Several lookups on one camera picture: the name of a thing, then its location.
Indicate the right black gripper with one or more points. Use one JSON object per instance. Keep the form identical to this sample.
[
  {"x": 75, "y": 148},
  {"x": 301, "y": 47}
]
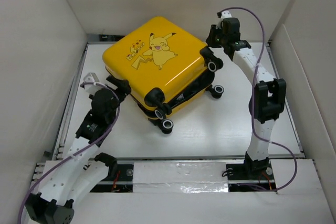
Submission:
[{"x": 213, "y": 30}]

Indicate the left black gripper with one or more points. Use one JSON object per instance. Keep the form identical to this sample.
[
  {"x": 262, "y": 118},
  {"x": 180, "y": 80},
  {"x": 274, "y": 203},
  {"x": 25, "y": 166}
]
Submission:
[{"x": 123, "y": 88}]

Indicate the yellow Pikachu suitcase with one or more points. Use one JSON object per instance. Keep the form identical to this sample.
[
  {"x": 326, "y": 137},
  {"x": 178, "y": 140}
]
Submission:
[{"x": 166, "y": 67}]

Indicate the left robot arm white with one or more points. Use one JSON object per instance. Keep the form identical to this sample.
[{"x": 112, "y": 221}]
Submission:
[{"x": 83, "y": 166}]

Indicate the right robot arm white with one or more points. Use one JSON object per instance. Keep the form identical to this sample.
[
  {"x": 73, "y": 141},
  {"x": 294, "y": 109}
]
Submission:
[{"x": 267, "y": 100}]

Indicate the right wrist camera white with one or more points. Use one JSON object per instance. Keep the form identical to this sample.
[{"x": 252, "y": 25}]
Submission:
[{"x": 224, "y": 14}]

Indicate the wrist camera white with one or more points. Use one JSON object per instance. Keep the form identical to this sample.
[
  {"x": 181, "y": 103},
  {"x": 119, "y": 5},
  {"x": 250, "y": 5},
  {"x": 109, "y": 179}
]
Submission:
[
  {"x": 89, "y": 83},
  {"x": 224, "y": 14}
]

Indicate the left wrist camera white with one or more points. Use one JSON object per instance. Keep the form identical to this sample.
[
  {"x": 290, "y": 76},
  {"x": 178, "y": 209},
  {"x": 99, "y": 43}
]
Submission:
[{"x": 89, "y": 83}]

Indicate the aluminium front rail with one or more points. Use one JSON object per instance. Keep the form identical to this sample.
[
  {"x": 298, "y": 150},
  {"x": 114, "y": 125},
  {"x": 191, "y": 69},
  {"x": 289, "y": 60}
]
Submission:
[{"x": 214, "y": 167}]

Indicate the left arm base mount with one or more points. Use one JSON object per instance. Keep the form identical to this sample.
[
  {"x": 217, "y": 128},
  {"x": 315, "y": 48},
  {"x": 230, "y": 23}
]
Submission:
[{"x": 115, "y": 179}]

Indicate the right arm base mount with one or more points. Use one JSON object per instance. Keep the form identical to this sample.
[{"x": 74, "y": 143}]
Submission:
[{"x": 249, "y": 176}]

